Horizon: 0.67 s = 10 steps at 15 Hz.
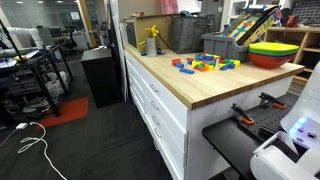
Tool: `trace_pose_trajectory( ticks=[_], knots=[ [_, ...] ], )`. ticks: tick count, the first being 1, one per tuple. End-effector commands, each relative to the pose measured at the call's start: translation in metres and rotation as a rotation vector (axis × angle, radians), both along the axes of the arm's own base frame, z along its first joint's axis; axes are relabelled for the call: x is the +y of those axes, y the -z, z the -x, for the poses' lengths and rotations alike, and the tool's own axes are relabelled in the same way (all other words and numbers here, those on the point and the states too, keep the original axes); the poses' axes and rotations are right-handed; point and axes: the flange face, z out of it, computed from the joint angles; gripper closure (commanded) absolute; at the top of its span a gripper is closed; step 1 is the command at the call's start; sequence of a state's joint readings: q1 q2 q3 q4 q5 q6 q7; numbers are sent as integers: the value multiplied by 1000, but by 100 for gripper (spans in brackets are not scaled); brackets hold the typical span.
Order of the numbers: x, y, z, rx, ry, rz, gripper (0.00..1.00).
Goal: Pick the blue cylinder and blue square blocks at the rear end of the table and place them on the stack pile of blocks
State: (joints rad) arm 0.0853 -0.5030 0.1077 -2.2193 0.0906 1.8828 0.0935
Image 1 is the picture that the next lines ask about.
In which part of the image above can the long blue rectangular block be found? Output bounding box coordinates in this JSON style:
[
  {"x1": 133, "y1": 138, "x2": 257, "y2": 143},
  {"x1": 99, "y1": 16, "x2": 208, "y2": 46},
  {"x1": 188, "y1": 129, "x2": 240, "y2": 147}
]
[{"x1": 179, "y1": 67, "x2": 195, "y2": 75}]

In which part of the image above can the wooden blocks cardboard box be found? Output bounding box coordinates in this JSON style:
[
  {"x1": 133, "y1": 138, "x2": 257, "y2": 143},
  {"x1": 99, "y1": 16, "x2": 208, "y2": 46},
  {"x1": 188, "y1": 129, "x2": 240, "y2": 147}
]
[{"x1": 222, "y1": 4, "x2": 284, "y2": 47}]

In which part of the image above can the metal cup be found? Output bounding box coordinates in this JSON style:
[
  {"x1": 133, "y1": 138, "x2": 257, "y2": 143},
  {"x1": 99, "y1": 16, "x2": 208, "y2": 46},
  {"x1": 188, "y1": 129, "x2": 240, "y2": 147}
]
[{"x1": 145, "y1": 37, "x2": 158, "y2": 58}]

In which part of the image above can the large yellow wooden block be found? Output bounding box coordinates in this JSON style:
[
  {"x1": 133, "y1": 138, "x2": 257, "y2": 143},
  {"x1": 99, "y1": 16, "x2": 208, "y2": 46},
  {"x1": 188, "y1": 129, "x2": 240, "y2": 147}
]
[{"x1": 191, "y1": 59, "x2": 203, "y2": 69}]

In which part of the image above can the wide blue wooden block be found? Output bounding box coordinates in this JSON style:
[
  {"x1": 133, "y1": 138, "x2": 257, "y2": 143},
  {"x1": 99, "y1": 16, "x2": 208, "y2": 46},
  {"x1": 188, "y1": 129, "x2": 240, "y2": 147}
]
[{"x1": 195, "y1": 54, "x2": 215, "y2": 62}]

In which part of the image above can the black cabinet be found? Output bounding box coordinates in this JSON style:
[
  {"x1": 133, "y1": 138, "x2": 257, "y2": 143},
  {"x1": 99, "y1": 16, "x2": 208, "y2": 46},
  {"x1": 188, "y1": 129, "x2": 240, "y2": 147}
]
[{"x1": 80, "y1": 47, "x2": 125, "y2": 109}]

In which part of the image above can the brown cardboard box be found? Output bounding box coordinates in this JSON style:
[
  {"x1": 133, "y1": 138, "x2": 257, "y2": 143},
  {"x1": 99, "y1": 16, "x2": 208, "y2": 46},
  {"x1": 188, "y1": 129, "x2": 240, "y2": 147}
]
[{"x1": 125, "y1": 13, "x2": 174, "y2": 53}]

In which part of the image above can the white drawer cabinet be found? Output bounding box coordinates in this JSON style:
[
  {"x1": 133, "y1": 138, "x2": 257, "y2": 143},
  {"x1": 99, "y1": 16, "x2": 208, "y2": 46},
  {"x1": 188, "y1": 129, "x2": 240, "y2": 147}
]
[{"x1": 123, "y1": 49, "x2": 296, "y2": 180}]

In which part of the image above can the gray plastic bin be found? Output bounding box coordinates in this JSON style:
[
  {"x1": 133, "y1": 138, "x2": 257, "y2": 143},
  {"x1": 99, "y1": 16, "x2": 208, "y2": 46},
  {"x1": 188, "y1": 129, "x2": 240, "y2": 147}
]
[{"x1": 200, "y1": 32, "x2": 250, "y2": 63}]

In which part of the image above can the teal cloth item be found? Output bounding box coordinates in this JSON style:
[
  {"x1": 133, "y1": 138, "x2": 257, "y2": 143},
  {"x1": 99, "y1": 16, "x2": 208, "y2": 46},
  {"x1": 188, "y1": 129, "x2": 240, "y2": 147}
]
[{"x1": 178, "y1": 10, "x2": 194, "y2": 18}]

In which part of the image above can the pink sheet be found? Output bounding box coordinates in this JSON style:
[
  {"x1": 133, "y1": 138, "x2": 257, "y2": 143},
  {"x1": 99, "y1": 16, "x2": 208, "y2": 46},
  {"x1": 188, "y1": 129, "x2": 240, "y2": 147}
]
[{"x1": 160, "y1": 0, "x2": 180, "y2": 15}]

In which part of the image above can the black orange spring clamp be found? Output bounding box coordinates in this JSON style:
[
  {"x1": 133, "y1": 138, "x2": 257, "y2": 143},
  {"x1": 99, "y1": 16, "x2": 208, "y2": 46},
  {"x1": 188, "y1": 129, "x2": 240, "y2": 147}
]
[
  {"x1": 258, "y1": 92, "x2": 287, "y2": 111},
  {"x1": 230, "y1": 102, "x2": 255, "y2": 126}
]

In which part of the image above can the red floor mat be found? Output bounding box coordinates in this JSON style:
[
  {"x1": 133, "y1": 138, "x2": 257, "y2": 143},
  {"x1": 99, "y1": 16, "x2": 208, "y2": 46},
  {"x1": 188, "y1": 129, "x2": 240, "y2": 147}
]
[{"x1": 35, "y1": 96, "x2": 90, "y2": 130}]

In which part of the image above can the wooden pillar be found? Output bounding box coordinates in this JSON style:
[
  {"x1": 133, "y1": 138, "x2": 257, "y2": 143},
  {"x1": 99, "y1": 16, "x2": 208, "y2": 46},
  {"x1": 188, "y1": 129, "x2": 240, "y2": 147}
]
[{"x1": 76, "y1": 0, "x2": 98, "y2": 49}]

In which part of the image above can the black office chair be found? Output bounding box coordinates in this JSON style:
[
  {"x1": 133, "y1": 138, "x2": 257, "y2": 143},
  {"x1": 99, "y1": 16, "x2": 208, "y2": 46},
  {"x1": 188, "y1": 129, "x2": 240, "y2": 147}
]
[{"x1": 63, "y1": 28, "x2": 79, "y2": 51}]

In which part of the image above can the white bag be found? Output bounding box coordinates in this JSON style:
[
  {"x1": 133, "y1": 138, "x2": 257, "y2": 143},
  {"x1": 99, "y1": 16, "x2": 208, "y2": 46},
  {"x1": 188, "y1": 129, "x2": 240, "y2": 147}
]
[{"x1": 44, "y1": 70, "x2": 70, "y2": 98}]

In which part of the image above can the red plastic bowl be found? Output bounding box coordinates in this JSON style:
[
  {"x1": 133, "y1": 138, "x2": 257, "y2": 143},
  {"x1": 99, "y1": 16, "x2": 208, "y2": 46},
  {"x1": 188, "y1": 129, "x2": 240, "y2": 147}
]
[{"x1": 248, "y1": 52, "x2": 297, "y2": 70}]

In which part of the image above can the green plastic bowl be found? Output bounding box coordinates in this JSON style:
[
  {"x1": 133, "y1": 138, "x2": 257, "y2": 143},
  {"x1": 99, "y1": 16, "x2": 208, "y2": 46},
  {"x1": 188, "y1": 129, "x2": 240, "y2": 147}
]
[{"x1": 248, "y1": 48, "x2": 300, "y2": 58}]

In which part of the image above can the yellow plastic bowl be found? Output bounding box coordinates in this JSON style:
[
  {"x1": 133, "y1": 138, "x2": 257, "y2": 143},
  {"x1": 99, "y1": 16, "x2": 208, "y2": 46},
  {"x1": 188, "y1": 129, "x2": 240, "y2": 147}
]
[{"x1": 248, "y1": 41, "x2": 300, "y2": 54}]

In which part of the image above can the black metal cart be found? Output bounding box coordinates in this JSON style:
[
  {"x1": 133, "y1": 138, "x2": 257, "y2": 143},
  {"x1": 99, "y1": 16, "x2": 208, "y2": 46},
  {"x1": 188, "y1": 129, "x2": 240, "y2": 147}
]
[{"x1": 0, "y1": 44, "x2": 75, "y2": 118}]

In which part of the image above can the white power adapter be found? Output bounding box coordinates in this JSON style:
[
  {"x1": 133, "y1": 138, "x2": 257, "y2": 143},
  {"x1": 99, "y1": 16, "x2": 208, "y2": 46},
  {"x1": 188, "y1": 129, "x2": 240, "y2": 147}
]
[{"x1": 15, "y1": 122, "x2": 29, "y2": 131}]

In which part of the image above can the red tool on shelf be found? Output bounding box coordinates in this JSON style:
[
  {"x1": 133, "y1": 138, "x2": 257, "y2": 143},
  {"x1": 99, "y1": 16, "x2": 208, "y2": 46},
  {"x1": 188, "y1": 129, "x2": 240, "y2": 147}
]
[{"x1": 284, "y1": 14, "x2": 300, "y2": 34}]

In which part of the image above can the wooden shelf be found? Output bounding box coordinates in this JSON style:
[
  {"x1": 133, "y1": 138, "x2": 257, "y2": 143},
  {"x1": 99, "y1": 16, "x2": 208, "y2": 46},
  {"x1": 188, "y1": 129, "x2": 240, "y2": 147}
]
[{"x1": 264, "y1": 25, "x2": 320, "y2": 86}]

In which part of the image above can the black tripod pole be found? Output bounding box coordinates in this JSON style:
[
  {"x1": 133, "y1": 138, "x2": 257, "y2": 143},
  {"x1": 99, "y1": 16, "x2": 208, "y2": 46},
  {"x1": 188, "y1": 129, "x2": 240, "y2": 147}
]
[{"x1": 0, "y1": 19, "x2": 26, "y2": 64}]

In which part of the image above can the black keyboard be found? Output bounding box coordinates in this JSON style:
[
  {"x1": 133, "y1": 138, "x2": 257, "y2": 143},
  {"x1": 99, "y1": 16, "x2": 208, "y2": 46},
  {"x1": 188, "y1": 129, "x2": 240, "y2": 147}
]
[{"x1": 290, "y1": 0, "x2": 320, "y2": 27}]

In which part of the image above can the blue handled tool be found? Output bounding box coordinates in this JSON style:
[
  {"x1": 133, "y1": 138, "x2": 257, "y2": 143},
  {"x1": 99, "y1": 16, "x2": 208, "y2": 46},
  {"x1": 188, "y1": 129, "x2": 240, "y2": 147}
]
[{"x1": 140, "y1": 48, "x2": 166, "y2": 57}]

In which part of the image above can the white cable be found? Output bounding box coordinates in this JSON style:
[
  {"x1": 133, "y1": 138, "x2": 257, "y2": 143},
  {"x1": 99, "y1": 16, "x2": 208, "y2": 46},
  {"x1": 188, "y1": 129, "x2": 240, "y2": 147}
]
[{"x1": 0, "y1": 121, "x2": 68, "y2": 180}]

